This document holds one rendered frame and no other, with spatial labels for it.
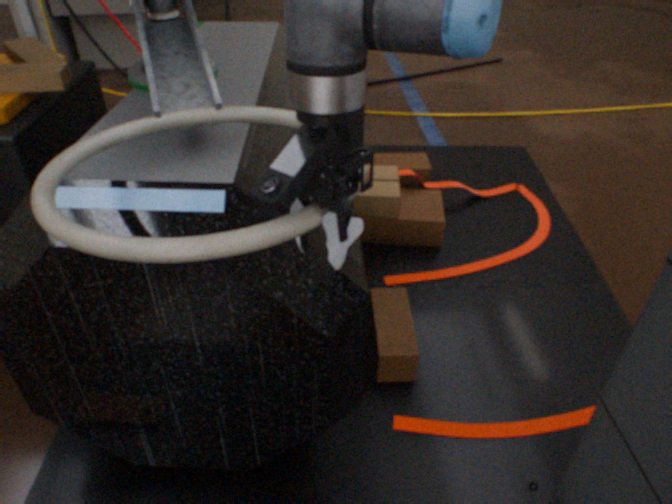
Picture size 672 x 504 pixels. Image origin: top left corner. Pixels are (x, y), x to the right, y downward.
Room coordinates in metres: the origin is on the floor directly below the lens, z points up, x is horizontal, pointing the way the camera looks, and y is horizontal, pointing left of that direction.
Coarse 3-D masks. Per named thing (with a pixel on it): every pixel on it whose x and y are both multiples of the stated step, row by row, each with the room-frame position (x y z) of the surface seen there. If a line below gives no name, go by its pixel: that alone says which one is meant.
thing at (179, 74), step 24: (144, 24) 1.25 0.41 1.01; (168, 24) 1.26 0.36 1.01; (192, 24) 1.20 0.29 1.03; (144, 48) 1.10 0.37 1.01; (168, 48) 1.18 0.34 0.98; (192, 48) 1.18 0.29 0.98; (168, 72) 1.10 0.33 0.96; (192, 72) 1.10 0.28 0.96; (168, 96) 1.03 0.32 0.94; (192, 96) 1.03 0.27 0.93; (216, 96) 0.97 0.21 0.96
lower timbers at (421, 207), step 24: (408, 168) 2.22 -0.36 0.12; (408, 192) 1.98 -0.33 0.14; (432, 192) 1.98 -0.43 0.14; (360, 216) 1.79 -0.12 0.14; (408, 216) 1.79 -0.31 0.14; (432, 216) 1.79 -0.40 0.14; (360, 240) 1.79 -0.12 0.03; (384, 240) 1.78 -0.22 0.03; (408, 240) 1.77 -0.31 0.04; (432, 240) 1.76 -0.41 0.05
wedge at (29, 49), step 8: (16, 40) 1.78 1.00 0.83; (24, 40) 1.79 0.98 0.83; (32, 40) 1.79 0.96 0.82; (8, 48) 1.73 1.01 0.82; (16, 48) 1.73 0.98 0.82; (24, 48) 1.74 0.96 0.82; (32, 48) 1.74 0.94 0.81; (40, 48) 1.75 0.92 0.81; (48, 48) 1.76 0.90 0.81; (8, 56) 1.75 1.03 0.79; (16, 56) 1.70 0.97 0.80; (24, 56) 1.69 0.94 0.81; (32, 56) 1.69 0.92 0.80; (40, 56) 1.70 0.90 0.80; (48, 56) 1.71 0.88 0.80; (56, 56) 1.71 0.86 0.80
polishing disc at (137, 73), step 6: (210, 60) 1.39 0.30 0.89; (132, 66) 1.35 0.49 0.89; (138, 66) 1.35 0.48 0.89; (144, 66) 1.35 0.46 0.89; (132, 72) 1.31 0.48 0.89; (138, 72) 1.31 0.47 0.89; (144, 72) 1.31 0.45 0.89; (132, 78) 1.28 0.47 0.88; (138, 78) 1.27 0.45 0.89; (144, 78) 1.27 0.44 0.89; (144, 84) 1.25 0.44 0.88
